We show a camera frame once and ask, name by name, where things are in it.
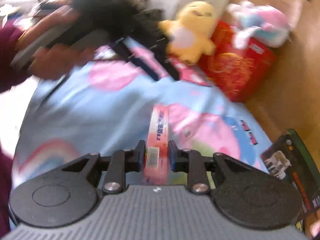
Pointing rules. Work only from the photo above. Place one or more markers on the printed cartoon blanket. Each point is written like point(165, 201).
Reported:
point(87, 110)

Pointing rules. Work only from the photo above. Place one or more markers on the person's left hand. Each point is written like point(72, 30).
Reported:
point(57, 60)

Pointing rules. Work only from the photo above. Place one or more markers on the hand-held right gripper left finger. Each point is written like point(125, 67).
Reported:
point(141, 162)

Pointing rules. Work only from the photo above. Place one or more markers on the person's maroon clothing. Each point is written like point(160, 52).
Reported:
point(3, 192)

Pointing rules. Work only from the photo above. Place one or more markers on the red patterned pillow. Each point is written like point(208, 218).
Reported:
point(237, 70)

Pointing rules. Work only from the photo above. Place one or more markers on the long pink snack box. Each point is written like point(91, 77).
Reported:
point(158, 130)

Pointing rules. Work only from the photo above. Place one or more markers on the pink and white plush toy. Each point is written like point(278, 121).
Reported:
point(262, 22)

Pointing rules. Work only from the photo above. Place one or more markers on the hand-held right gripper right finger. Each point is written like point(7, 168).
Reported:
point(172, 160)

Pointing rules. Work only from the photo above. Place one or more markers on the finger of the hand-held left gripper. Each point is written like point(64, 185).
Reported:
point(166, 62)
point(143, 66)

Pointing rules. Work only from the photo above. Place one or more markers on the flat pink red packet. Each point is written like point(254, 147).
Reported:
point(192, 73)

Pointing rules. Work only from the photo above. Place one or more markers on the person's left forearm maroon sleeve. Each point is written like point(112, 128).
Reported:
point(8, 55)

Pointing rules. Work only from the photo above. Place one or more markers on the black box with sheep print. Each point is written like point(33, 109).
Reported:
point(295, 165)

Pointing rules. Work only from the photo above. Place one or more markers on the yellow plush toy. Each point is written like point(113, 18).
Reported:
point(190, 32)

